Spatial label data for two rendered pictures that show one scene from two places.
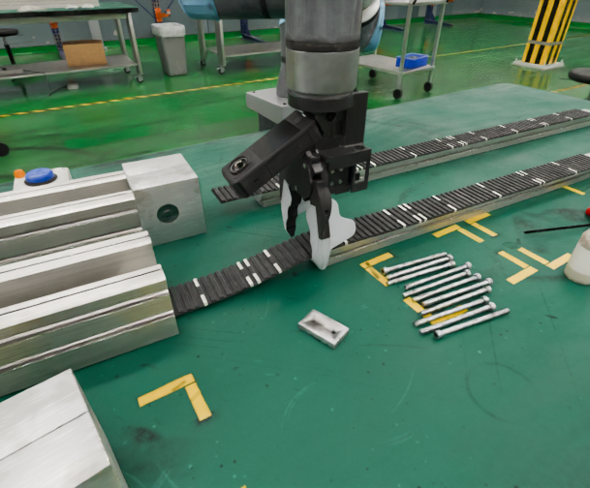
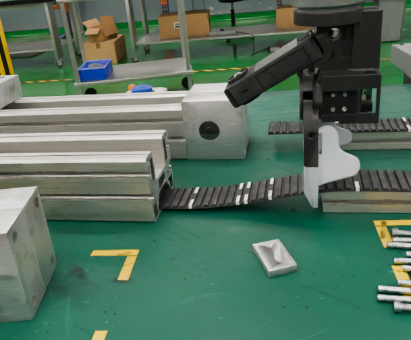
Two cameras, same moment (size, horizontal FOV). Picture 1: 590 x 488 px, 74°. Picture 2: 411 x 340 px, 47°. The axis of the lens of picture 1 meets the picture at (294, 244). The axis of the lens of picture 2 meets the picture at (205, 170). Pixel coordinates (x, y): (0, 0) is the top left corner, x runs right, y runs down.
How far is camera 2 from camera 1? 0.25 m
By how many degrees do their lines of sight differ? 36
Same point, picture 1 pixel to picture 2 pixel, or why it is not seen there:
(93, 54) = not seen: hidden behind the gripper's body
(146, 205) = (191, 118)
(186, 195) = (227, 115)
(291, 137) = (285, 52)
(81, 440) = (6, 218)
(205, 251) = (230, 173)
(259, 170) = (248, 81)
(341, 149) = (346, 72)
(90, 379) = (77, 229)
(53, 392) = (17, 193)
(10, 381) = not seen: hidden behind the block
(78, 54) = (289, 17)
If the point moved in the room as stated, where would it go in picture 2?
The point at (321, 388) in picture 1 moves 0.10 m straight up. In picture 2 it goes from (226, 299) to (218, 205)
